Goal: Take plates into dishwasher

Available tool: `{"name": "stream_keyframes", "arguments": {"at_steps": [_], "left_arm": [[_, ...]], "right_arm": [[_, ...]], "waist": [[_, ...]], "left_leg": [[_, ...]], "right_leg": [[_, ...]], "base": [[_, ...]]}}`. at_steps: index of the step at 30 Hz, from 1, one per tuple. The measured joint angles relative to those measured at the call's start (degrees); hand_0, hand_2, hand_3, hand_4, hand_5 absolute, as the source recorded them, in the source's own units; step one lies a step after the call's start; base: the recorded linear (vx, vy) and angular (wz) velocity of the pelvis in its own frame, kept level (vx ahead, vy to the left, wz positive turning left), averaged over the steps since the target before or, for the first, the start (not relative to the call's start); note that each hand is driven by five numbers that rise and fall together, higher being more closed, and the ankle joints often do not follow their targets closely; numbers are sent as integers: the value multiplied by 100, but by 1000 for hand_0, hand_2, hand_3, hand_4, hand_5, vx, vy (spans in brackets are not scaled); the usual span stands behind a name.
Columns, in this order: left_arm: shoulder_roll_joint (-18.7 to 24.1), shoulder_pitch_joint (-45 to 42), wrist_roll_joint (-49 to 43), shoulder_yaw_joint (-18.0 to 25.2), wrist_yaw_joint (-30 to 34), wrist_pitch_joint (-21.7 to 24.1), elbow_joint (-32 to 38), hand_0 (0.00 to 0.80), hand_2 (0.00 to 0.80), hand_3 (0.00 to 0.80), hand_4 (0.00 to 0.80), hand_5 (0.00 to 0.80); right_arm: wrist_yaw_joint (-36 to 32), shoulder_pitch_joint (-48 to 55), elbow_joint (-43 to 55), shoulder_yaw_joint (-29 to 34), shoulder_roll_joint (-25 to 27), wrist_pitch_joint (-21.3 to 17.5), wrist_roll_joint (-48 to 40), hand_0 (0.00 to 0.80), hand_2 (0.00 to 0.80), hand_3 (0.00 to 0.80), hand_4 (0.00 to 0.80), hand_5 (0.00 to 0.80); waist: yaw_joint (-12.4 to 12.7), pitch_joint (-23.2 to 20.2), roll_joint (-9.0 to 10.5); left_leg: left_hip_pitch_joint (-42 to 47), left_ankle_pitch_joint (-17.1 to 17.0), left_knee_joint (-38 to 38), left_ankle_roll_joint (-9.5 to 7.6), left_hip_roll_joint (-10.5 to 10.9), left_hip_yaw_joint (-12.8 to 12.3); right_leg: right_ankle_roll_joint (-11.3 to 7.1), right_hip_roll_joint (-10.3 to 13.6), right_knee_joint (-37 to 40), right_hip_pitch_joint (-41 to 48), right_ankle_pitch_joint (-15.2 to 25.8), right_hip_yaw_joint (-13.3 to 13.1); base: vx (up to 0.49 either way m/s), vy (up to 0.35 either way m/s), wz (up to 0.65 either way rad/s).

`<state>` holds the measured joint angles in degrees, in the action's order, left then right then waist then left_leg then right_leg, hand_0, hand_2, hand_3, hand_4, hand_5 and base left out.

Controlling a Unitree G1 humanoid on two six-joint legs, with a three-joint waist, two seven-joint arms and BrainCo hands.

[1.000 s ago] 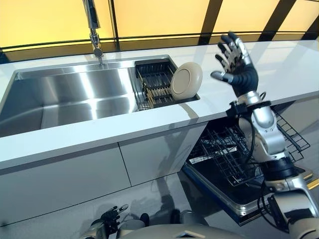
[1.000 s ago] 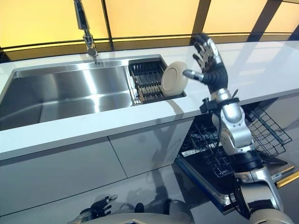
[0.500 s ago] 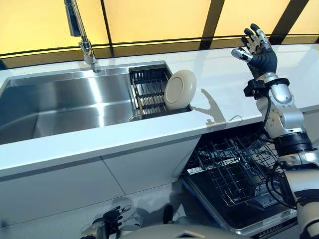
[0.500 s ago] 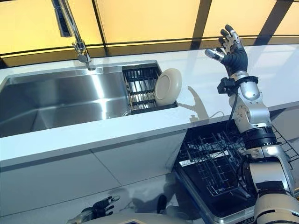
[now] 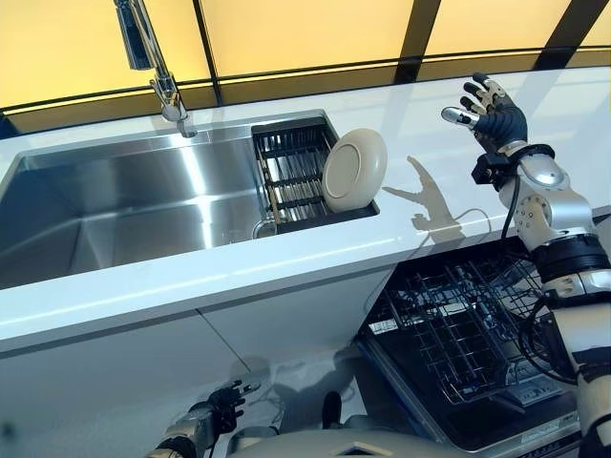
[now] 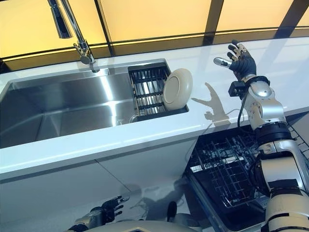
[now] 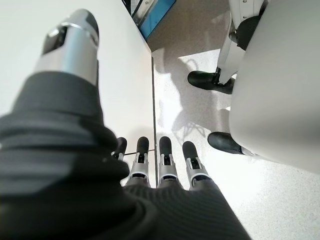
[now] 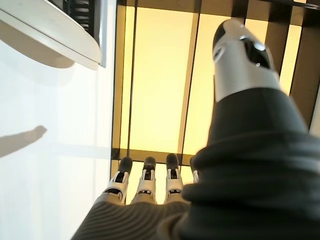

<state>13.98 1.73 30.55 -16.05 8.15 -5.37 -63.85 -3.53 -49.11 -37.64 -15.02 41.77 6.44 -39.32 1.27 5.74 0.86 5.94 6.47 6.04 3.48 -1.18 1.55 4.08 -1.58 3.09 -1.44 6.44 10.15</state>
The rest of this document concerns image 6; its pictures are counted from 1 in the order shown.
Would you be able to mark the right robot foot dark toe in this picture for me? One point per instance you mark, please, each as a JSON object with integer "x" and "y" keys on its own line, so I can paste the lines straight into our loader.
{"x": 172, "y": 210}

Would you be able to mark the white kitchen cabinet front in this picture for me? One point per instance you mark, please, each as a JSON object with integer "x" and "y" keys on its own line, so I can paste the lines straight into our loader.
{"x": 72, "y": 183}

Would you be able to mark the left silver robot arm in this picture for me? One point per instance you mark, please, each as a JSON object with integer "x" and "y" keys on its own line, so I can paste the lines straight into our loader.
{"x": 90, "y": 217}

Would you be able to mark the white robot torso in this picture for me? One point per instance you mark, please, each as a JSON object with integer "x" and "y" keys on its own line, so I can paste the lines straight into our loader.
{"x": 144, "y": 227}

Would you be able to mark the black window frame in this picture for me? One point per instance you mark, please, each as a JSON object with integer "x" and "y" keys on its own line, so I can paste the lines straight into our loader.
{"x": 210, "y": 19}

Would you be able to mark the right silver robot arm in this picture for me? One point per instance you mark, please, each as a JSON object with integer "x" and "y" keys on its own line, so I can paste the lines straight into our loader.
{"x": 272, "y": 106}

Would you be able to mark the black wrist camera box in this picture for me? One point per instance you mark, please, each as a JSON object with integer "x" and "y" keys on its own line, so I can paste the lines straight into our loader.
{"x": 236, "y": 88}

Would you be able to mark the chrome kitchen faucet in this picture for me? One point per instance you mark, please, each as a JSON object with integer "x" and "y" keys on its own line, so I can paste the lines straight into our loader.
{"x": 80, "y": 41}

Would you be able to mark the black dishwasher door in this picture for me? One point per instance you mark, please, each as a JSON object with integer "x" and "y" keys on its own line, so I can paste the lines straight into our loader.
{"x": 212, "y": 203}

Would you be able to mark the left robot hand dark palm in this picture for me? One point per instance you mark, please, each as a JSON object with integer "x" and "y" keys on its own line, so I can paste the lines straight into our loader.
{"x": 112, "y": 210}

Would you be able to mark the right robot hand dark palm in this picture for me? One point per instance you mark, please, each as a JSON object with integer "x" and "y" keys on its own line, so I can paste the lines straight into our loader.
{"x": 243, "y": 66}

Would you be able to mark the stainless steel sink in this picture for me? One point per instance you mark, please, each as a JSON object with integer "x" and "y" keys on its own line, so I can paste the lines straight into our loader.
{"x": 72, "y": 106}

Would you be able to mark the black sink drying rack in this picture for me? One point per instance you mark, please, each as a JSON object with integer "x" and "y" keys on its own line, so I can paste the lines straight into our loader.
{"x": 147, "y": 91}

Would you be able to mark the beige round plate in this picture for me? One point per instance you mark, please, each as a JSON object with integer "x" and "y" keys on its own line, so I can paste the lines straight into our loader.
{"x": 177, "y": 90}

